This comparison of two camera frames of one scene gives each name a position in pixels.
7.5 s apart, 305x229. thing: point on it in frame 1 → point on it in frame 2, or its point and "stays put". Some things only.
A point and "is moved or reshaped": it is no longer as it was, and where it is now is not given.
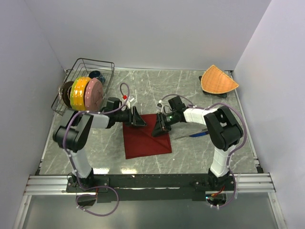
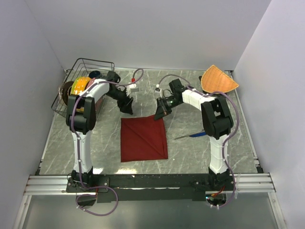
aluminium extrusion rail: (243, 183) stays put
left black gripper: (137, 120) → (126, 105)
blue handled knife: (202, 133) stays put
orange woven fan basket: (215, 81) stays put
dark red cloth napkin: (139, 142) is moved or reshaped
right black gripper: (160, 126) → (162, 110)
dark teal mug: (96, 74) stays put
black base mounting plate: (151, 188) stays put
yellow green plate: (77, 93) stays put
